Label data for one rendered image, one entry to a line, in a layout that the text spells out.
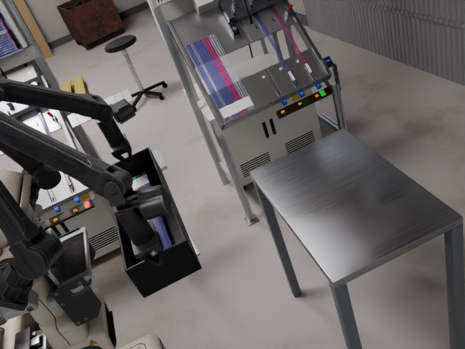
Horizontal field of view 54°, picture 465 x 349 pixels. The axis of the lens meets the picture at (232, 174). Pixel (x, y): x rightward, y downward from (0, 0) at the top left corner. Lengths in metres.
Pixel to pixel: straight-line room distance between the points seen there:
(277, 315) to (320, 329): 0.24
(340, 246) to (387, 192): 0.28
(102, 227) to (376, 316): 1.71
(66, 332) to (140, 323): 1.14
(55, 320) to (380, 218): 1.07
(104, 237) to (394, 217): 1.99
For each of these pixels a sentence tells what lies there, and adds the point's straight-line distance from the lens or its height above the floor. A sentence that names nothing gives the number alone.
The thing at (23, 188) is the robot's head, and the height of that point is 1.31.
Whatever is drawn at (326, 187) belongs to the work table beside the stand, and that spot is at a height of 0.80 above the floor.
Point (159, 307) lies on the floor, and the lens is 2.68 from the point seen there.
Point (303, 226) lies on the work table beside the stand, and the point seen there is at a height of 0.80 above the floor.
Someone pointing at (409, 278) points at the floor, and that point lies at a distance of 2.42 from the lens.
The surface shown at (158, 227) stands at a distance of 1.37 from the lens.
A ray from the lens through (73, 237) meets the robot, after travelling 1.58.
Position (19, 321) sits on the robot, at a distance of 1.85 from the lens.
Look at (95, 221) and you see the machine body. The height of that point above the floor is 0.32.
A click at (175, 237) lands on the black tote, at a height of 1.03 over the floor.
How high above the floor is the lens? 1.87
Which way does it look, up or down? 34 degrees down
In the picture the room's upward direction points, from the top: 21 degrees counter-clockwise
